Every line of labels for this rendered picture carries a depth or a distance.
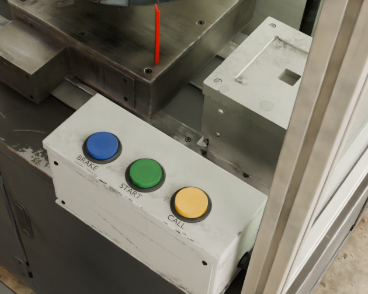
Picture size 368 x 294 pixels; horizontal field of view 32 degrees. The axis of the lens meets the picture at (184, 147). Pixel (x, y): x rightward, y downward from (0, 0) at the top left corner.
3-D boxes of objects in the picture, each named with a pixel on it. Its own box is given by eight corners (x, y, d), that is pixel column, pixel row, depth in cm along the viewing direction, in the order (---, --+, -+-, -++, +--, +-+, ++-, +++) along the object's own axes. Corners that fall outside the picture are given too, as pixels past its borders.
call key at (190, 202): (212, 206, 79) (214, 198, 77) (194, 228, 77) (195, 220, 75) (186, 189, 80) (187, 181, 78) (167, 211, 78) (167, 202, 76)
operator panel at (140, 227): (253, 254, 91) (270, 196, 79) (209, 312, 85) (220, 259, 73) (102, 156, 100) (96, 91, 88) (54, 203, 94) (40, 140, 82)
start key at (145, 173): (167, 178, 81) (167, 168, 79) (148, 199, 79) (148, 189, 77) (142, 162, 82) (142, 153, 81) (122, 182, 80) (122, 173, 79)
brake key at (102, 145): (124, 150, 83) (124, 141, 82) (104, 170, 81) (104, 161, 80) (101, 135, 85) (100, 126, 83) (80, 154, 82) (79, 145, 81)
